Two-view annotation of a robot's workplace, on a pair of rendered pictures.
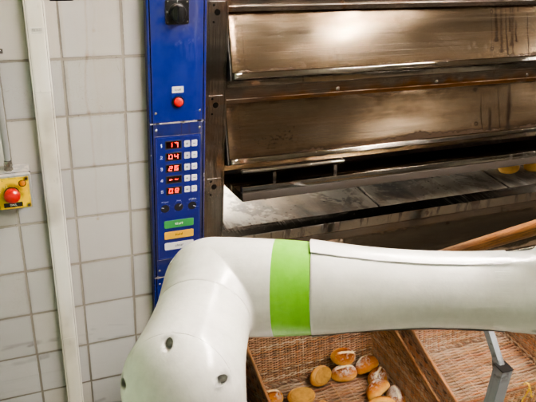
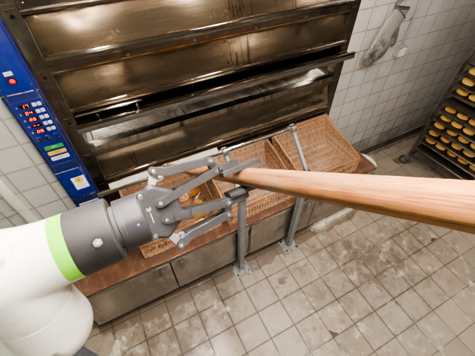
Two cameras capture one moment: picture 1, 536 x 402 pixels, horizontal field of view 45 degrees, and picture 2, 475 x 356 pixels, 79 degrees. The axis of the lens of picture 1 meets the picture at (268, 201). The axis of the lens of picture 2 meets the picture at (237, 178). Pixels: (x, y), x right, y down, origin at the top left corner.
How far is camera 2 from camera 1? 0.80 m
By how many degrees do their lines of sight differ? 21
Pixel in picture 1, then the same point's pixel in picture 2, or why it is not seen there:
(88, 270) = (12, 176)
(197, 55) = (9, 49)
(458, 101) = (214, 51)
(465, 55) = (209, 22)
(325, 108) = (125, 67)
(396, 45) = (159, 22)
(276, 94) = (85, 65)
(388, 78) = (161, 44)
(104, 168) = not seen: outside the picture
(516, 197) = (264, 98)
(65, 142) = not seen: outside the picture
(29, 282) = not seen: outside the picture
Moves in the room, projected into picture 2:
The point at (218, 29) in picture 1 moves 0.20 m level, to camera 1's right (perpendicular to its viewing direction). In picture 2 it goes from (19, 28) to (70, 27)
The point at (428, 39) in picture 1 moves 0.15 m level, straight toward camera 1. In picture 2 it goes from (181, 15) to (172, 26)
